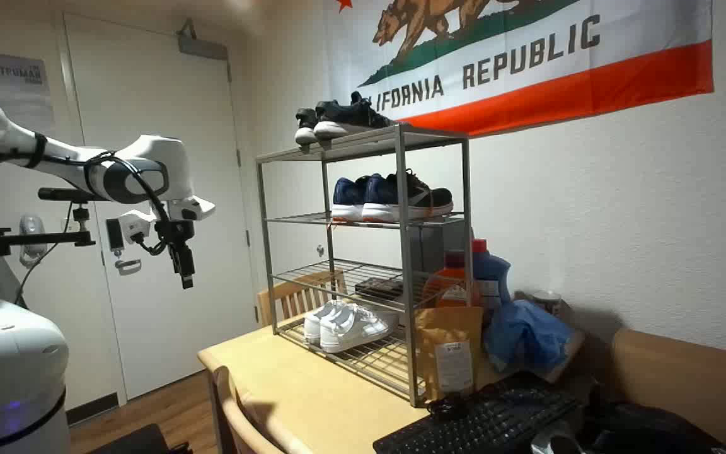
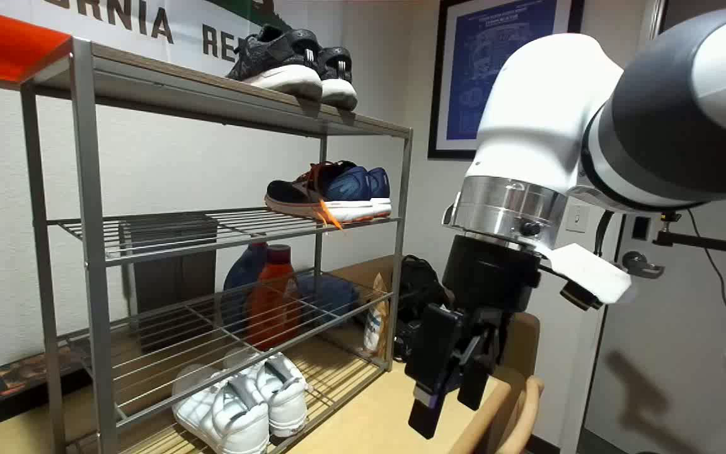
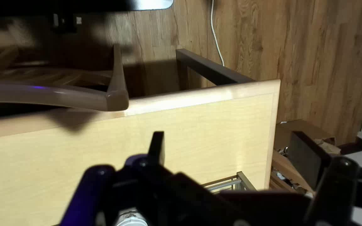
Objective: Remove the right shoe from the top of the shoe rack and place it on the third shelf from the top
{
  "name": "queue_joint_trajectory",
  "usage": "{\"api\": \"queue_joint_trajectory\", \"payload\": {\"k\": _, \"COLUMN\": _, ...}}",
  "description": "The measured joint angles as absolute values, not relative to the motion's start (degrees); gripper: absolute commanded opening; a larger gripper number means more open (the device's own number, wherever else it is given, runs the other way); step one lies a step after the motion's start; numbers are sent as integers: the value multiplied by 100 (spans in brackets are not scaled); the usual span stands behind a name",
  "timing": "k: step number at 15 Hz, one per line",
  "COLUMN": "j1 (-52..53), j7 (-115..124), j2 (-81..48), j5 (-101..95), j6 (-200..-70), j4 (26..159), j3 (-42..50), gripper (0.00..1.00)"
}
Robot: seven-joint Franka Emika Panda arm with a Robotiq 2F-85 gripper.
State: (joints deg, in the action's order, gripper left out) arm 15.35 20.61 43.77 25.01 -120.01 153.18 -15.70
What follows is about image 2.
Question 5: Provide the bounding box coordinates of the blue plastic jug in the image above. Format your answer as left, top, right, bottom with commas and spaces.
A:
222, 241, 271, 292

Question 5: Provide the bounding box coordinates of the silver door handle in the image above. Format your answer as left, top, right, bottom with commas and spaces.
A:
619, 249, 666, 282

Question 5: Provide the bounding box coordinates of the white light switch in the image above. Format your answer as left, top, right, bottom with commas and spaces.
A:
561, 200, 594, 238

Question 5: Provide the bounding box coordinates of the California Republic flag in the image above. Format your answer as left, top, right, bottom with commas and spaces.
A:
0, 0, 296, 92

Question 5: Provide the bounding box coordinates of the thin black camera cable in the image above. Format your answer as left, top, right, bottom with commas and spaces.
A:
685, 210, 726, 339

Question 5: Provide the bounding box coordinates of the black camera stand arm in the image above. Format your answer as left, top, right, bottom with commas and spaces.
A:
649, 210, 726, 261

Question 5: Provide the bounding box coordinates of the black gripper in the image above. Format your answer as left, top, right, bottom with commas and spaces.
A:
402, 234, 543, 441

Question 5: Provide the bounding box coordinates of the grey metal shoe rack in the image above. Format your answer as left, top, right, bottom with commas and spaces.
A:
17, 39, 416, 454

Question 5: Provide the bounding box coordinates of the blue running sneaker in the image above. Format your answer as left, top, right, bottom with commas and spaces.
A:
328, 161, 395, 222
261, 159, 358, 232

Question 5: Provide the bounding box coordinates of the black sneaker white sole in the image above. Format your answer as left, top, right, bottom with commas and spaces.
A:
315, 44, 361, 114
225, 24, 324, 102

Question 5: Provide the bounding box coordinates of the blue cloth bag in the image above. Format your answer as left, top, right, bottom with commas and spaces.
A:
295, 272, 363, 326

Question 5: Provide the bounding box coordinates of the black door keypad lock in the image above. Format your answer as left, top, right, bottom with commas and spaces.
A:
629, 214, 653, 244

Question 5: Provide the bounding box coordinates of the framed blue poster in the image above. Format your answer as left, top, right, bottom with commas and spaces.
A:
426, 0, 586, 161

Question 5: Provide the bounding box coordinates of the white door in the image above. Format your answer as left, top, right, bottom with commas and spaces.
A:
584, 188, 726, 454

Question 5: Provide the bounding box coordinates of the black flat box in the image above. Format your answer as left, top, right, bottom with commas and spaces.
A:
0, 339, 95, 427

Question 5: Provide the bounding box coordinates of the tan cardboard box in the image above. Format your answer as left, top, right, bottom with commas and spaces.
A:
328, 254, 543, 383

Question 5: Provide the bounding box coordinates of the grey storage box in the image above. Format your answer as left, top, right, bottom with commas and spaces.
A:
119, 213, 218, 350

